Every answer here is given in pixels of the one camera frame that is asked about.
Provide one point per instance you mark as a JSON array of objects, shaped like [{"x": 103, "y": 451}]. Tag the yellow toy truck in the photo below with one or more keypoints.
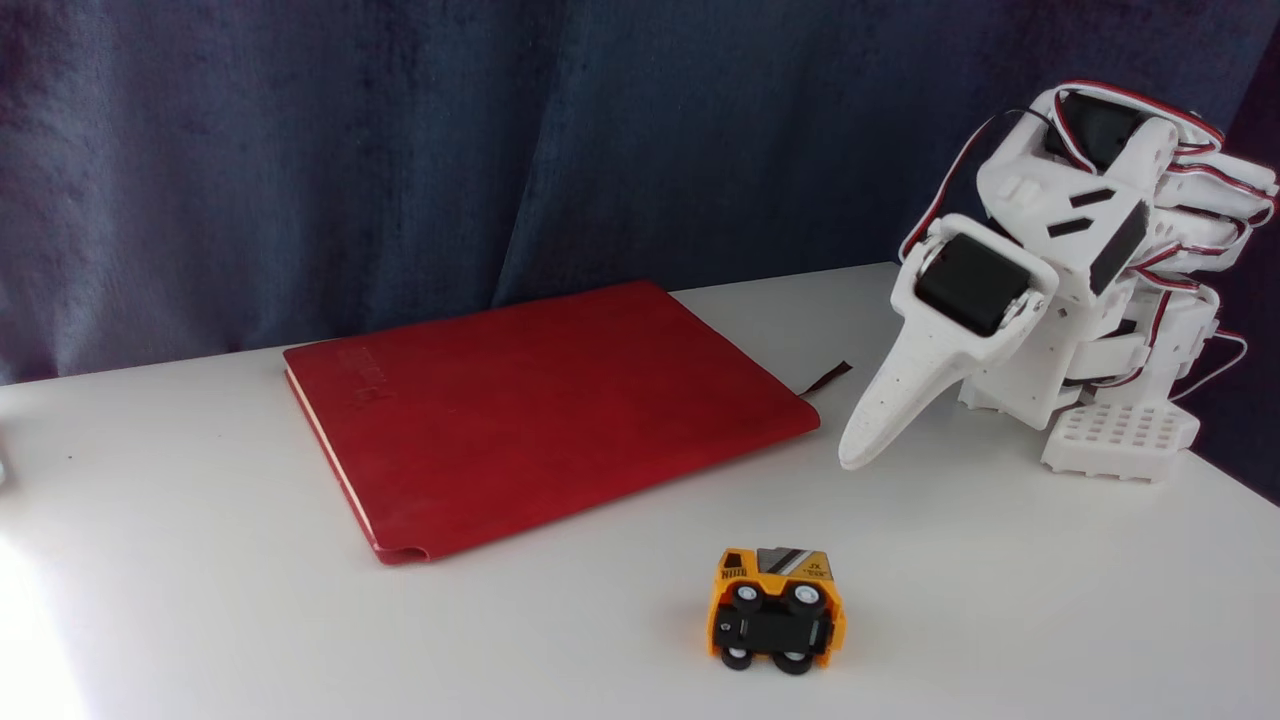
[{"x": 775, "y": 610}]

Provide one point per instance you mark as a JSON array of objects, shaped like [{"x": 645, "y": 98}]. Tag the dark blue curtain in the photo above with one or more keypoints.
[{"x": 400, "y": 150}]

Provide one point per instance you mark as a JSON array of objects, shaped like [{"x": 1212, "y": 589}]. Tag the red notebook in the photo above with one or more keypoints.
[{"x": 540, "y": 410}]

